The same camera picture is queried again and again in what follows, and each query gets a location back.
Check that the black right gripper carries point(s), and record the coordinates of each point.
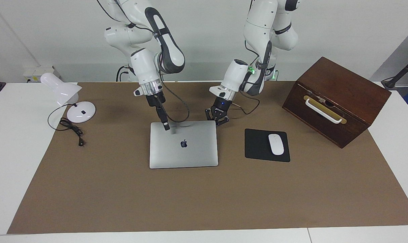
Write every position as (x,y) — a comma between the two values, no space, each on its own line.
(155,100)

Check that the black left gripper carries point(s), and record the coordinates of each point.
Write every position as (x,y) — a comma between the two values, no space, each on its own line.
(221,107)

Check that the silver laptop with apple logo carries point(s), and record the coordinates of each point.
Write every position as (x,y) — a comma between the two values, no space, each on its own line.
(197,155)

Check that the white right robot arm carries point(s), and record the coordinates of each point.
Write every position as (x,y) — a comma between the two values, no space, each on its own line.
(145,64)

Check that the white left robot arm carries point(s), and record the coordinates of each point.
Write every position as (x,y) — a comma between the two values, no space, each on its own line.
(261,23)

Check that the black mouse pad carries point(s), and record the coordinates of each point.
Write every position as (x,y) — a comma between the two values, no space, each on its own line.
(256,145)

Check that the white computer mouse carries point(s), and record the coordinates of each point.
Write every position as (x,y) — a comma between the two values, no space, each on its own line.
(276,145)

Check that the brown table mat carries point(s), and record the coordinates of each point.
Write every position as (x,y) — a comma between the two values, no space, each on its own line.
(204,202)

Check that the white desk lamp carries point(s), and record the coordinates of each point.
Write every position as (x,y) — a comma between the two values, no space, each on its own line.
(60,87)

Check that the dark brown wooden box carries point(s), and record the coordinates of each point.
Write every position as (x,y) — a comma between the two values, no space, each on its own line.
(345,84)

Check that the black tripod leg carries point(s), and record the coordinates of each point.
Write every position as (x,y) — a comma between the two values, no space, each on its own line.
(401,72)

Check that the white wall power socket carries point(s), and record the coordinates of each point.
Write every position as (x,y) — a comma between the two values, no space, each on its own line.
(38,72)

